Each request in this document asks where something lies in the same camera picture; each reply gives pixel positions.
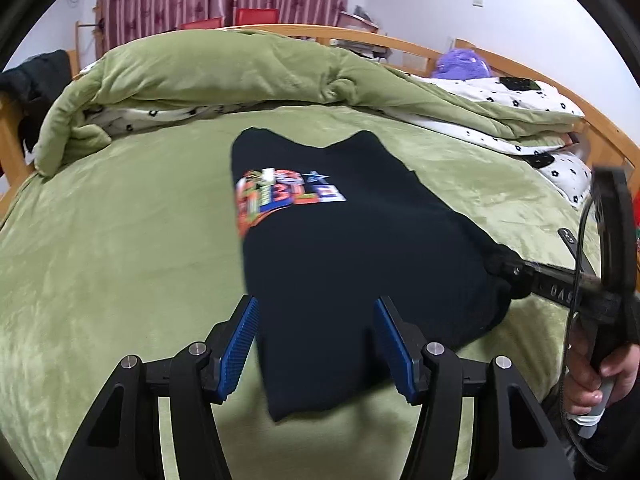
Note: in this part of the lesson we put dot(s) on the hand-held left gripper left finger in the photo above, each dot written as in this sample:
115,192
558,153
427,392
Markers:
240,347

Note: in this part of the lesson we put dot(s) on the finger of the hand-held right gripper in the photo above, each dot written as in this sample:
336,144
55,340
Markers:
550,285
570,242

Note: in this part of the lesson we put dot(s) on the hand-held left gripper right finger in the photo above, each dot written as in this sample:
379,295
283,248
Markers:
392,350

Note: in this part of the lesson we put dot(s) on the black sweatshirt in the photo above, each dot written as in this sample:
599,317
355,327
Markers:
350,260

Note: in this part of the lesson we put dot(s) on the person's right hand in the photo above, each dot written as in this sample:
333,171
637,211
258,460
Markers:
582,385

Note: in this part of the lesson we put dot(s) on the white flower print pillow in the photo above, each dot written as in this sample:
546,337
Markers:
565,175

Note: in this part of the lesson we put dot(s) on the green plush bed sheet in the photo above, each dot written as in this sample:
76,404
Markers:
125,260

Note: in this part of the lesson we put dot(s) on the purple plush toy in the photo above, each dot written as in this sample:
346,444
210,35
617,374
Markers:
462,65

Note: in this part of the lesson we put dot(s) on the green quilt with flowered lining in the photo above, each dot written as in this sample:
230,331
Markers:
200,70

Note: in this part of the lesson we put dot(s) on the pile of boxes and papers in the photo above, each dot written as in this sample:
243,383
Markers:
360,20

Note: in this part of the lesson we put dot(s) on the red chair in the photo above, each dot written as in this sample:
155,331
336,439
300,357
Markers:
256,16
200,24

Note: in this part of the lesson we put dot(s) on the black jacket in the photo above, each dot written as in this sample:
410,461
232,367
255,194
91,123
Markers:
35,80

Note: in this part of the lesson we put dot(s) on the wooden coat rack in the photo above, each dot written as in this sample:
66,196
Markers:
78,45

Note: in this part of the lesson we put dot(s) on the wooden bed frame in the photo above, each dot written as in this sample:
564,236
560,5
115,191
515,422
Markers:
607,130

